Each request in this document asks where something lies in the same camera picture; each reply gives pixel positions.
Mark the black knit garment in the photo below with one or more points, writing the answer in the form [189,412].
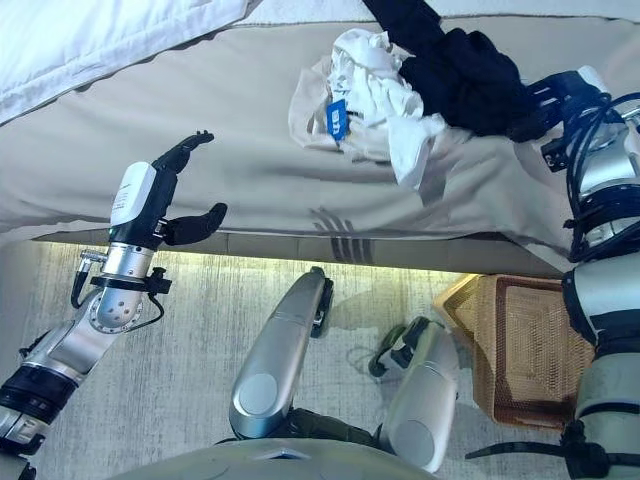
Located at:
[460,75]

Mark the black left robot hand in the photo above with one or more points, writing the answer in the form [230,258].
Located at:
[145,200]

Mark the woven wicker basket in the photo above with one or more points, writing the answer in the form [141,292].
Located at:
[525,350]

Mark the silver right robot leg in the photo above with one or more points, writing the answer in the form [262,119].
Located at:
[425,390]

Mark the grey robot torso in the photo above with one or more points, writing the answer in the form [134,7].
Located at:
[250,462]

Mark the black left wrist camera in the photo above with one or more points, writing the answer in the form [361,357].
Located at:
[160,285]

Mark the silver left robot leg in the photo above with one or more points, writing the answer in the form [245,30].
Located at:
[280,350]

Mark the pale textured bed blanket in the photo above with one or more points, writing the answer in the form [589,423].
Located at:
[75,40]

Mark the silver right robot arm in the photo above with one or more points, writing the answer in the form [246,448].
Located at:
[610,165]

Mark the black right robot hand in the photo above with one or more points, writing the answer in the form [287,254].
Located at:
[565,95]

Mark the blue paper hang tag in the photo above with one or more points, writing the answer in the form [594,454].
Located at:
[337,120]

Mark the silver robot leg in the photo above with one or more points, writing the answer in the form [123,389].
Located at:
[280,350]
[425,390]

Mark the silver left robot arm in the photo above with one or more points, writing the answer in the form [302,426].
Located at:
[115,310]

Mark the white cloth garment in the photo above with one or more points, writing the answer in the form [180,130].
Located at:
[380,85]

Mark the grey striped rug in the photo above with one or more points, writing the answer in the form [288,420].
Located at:
[175,360]

